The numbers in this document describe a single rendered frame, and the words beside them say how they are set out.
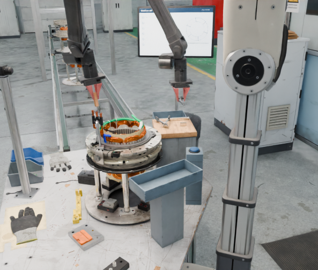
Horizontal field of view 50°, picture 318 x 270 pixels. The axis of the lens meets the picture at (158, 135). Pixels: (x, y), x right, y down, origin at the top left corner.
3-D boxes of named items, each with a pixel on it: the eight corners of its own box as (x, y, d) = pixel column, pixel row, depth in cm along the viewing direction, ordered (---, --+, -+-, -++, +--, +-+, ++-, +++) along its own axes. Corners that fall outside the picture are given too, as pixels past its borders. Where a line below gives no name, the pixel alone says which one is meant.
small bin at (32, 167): (44, 170, 185) (42, 157, 182) (43, 182, 173) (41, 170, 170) (12, 174, 181) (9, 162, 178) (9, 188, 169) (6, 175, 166)
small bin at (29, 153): (43, 156, 200) (41, 145, 197) (44, 167, 188) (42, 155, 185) (14, 161, 195) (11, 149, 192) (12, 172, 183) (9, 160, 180)
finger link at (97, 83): (84, 99, 144) (80, 77, 140) (101, 95, 147) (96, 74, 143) (88, 104, 139) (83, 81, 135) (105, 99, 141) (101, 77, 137)
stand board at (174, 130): (152, 123, 174) (152, 119, 173) (189, 121, 176) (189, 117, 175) (156, 139, 156) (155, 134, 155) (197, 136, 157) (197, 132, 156)
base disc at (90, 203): (84, 181, 171) (83, 179, 171) (160, 172, 178) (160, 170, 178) (85, 230, 136) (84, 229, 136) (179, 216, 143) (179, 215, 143)
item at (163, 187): (147, 259, 123) (144, 191, 111) (132, 242, 131) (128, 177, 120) (200, 232, 135) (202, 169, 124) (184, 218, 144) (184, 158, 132)
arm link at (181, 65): (184, 57, 151) (187, 54, 156) (169, 57, 153) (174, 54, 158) (184, 72, 154) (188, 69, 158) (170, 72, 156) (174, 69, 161)
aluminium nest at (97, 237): (68, 235, 135) (67, 230, 134) (88, 225, 141) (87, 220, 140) (83, 251, 127) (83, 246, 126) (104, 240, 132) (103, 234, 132)
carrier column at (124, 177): (124, 211, 146) (120, 168, 138) (130, 210, 146) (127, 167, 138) (124, 214, 144) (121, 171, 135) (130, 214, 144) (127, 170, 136)
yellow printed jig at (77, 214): (75, 195, 162) (74, 189, 160) (82, 194, 162) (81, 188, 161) (73, 224, 142) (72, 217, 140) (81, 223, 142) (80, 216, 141)
